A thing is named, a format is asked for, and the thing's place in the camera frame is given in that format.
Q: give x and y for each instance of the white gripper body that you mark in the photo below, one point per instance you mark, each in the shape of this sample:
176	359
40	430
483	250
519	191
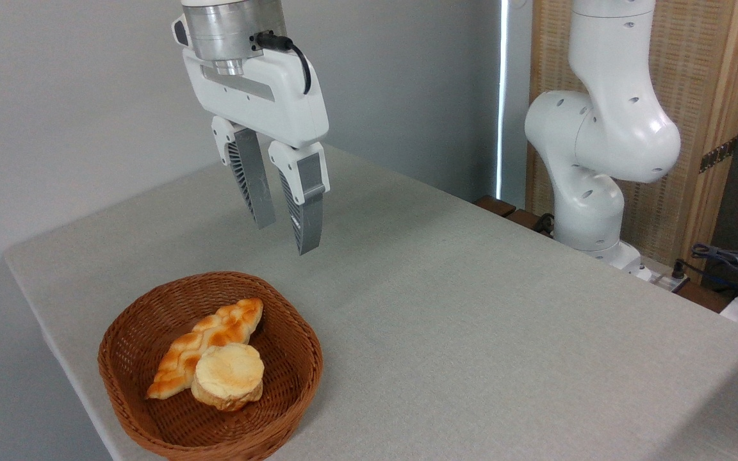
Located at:
260	96

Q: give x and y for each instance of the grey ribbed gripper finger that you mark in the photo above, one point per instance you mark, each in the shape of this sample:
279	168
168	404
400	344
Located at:
308	205
250	173

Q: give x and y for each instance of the round pale bread bun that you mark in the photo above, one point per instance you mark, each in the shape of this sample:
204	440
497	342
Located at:
228	374

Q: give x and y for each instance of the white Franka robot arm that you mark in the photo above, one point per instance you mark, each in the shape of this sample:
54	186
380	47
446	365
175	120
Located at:
603	128

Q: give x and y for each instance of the braided golden bread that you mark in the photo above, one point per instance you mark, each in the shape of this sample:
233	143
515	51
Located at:
215	330

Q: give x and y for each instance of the brown wicker basket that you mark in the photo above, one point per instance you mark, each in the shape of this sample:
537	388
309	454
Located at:
279	378

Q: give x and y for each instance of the dark brown wooden bench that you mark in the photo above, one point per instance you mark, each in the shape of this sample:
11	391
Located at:
503	208

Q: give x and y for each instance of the white power strip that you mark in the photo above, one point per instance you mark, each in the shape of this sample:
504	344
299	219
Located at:
664	280

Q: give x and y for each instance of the metal screen hinge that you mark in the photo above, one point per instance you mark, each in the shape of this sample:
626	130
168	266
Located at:
718	155

